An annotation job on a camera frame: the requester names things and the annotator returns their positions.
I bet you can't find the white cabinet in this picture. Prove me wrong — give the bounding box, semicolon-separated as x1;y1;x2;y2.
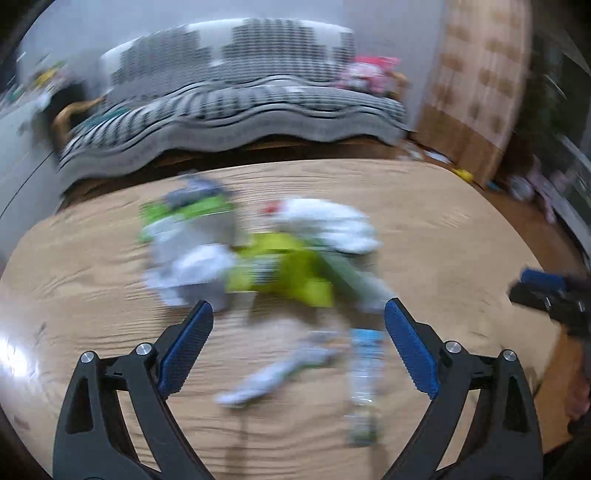
0;92;63;232

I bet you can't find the grey green wrapper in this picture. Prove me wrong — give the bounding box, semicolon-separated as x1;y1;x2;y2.
318;251;399;315

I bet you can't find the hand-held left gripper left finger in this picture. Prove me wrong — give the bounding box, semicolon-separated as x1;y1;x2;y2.
53;300;214;480

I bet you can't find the green snack wrapper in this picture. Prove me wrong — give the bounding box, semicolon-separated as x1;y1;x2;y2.
137;194;246;247

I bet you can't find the glass door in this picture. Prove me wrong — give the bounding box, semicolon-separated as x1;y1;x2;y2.
545;46;591;259

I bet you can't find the teal packet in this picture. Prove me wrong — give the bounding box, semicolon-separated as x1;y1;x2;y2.
76;108;131;128

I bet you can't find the beige patterned curtain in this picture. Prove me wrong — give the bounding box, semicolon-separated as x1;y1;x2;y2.
416;0;533;185

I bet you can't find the wooden frame sofa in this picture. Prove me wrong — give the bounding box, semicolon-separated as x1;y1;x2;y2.
51;18;411;195

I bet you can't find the long blue white wrapper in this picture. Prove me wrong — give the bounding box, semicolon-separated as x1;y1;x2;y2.
348;328;387;448

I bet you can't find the yellow green wrapper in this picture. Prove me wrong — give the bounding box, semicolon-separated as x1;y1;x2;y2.
225;232;334;308

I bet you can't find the pink plush pillow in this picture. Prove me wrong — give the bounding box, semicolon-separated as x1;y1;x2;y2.
335;55;400;95

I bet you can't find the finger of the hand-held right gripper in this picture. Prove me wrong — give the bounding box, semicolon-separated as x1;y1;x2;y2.
508;282;591;337
521;270;591;296

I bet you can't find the silver blue wrapper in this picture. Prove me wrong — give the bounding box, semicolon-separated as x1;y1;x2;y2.
145;244;237;311

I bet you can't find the white tissue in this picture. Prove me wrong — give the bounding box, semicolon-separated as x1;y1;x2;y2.
277;198;382;256

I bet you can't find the green houseplant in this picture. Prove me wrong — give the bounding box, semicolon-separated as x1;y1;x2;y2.
526;28;583;139

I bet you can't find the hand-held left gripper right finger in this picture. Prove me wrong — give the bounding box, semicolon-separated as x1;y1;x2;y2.
383;298;544;480

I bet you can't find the pink toy frame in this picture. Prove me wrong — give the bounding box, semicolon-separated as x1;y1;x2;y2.
508;157;562;225

